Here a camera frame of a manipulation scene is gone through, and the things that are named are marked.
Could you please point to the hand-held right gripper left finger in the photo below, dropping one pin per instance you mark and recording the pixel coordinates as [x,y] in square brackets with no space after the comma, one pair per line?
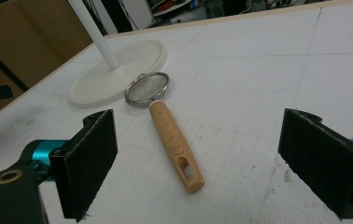
[86,161]

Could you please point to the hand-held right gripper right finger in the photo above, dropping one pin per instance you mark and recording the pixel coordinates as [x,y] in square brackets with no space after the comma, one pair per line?
[317,161]

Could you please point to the white stand with round base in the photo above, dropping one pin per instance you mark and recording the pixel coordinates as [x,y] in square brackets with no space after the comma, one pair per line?
[103,84]

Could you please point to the large cardboard box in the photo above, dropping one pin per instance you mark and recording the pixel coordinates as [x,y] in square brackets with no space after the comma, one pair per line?
[40,34]

